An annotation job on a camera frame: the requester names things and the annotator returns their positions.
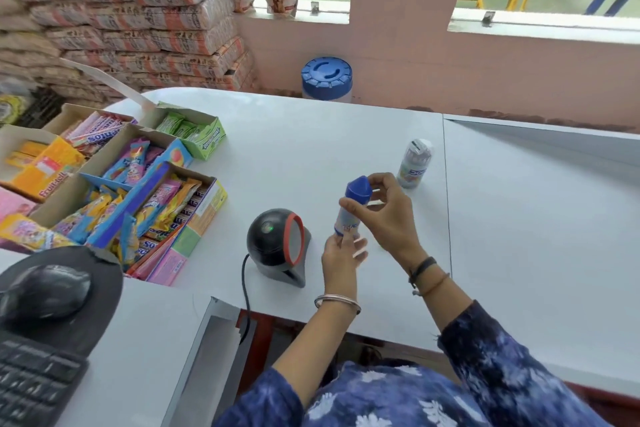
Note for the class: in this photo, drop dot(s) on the person's left hand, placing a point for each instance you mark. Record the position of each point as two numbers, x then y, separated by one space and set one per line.
340 266

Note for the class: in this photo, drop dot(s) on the person's right hand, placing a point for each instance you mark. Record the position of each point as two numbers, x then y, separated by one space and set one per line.
392 221

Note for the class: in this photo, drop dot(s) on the blue bottle with white body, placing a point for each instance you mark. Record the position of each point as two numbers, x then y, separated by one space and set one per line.
359 190

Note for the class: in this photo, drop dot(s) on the small white bottle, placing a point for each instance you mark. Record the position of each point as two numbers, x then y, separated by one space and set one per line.
414 164

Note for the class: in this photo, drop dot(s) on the person's left forearm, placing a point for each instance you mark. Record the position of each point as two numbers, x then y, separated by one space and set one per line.
310 351

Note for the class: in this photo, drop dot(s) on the person's right forearm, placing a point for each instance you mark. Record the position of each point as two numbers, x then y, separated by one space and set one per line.
500 366

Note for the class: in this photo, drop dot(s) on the silver bangle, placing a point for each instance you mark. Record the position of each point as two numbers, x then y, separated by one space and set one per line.
337 297

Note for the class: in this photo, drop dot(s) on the black wristband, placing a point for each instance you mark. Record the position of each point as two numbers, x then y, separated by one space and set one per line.
422 269

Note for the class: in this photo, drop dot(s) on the black barcode scanner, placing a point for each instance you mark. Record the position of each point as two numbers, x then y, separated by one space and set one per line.
267 241

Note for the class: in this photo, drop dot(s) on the white table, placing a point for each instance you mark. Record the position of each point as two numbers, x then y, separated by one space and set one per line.
310 151

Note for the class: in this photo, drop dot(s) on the blue patterned garment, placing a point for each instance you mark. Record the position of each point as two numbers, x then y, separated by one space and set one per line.
400 396

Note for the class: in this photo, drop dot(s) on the white container with blue lid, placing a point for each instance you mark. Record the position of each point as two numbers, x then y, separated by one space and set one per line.
326 76

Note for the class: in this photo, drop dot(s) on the pastel box of candy bars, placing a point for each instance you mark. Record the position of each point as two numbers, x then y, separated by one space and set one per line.
165 221

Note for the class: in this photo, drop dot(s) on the cardboard box of green packets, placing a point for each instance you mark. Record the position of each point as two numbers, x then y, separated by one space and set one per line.
207 141

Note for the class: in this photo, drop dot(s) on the white computer desk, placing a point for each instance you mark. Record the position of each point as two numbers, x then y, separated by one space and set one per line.
140 341

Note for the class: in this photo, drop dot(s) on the metal window latch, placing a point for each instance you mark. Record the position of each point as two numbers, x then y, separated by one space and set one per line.
488 17
314 8

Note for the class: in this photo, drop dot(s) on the blue-edged box of candy packets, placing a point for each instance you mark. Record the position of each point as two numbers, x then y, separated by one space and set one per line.
130 161

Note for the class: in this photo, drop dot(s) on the black mouse pad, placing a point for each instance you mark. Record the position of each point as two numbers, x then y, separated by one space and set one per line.
102 286

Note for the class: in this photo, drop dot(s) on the cardboard box of candy rolls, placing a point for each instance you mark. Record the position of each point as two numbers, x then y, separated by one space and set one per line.
95 129

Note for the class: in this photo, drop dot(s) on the black computer mouse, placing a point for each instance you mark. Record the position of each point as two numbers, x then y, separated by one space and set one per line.
45 291

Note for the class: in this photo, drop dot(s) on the yellow box of candy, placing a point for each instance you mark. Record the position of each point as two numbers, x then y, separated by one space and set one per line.
45 166

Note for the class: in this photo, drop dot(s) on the black keyboard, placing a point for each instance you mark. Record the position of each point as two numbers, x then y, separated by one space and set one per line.
35 386

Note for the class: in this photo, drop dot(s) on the stack of orange-white sacks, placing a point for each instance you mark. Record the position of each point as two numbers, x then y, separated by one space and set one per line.
125 16

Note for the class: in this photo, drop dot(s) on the black plastic crate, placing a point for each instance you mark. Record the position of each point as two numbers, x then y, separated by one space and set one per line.
42 109

